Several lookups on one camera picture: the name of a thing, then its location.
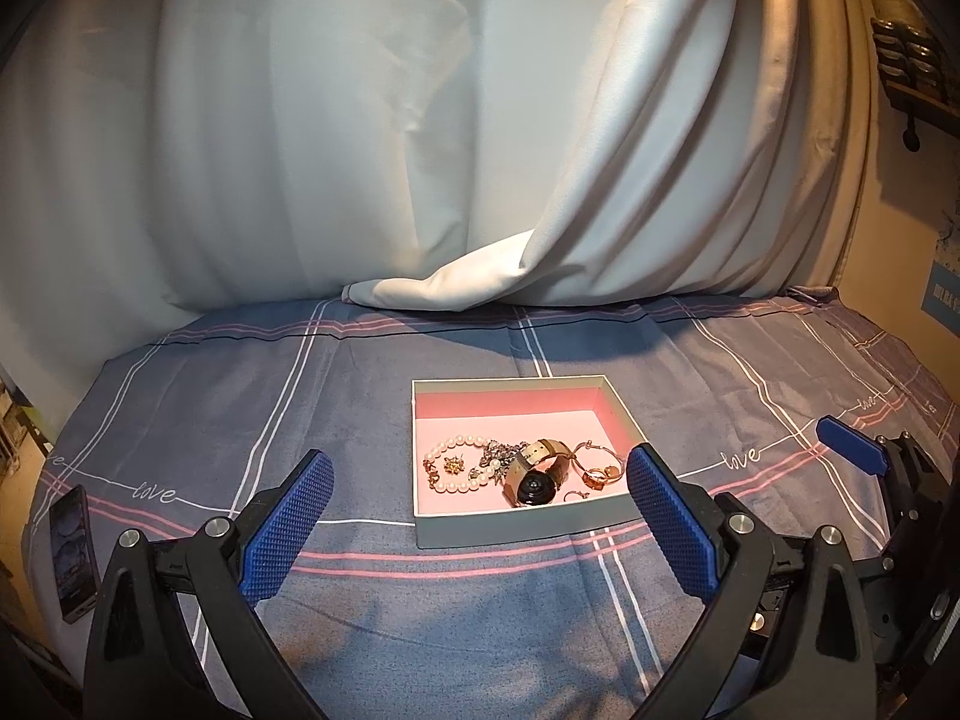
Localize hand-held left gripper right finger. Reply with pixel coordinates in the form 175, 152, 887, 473
626, 444, 877, 720

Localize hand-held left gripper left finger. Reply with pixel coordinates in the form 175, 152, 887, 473
81, 448, 336, 720

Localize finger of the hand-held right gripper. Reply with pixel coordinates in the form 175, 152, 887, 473
816, 415, 942, 563

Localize pink-lined jewelry box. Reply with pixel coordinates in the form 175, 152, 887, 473
411, 376, 650, 550

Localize white pearl bracelet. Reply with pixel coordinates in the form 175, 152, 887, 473
424, 433, 497, 496

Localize silver chain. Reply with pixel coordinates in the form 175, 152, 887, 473
482, 439, 535, 475

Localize large gold hoop earring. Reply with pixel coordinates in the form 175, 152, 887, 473
574, 440, 628, 482

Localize grey plaid bed sheet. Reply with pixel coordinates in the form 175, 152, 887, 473
22, 285, 960, 720

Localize black rectangular device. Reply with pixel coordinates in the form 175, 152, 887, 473
48, 485, 103, 624

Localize shelf with boxes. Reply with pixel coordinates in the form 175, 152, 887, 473
0, 371, 40, 475

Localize white draped cloth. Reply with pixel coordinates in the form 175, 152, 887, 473
0, 0, 880, 350

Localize gold strap wristwatch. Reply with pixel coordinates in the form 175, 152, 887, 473
501, 438, 577, 509

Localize blue wall poster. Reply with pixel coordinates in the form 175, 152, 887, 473
926, 216, 960, 340

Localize dark wall shelf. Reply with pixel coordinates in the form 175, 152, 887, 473
868, 0, 960, 152

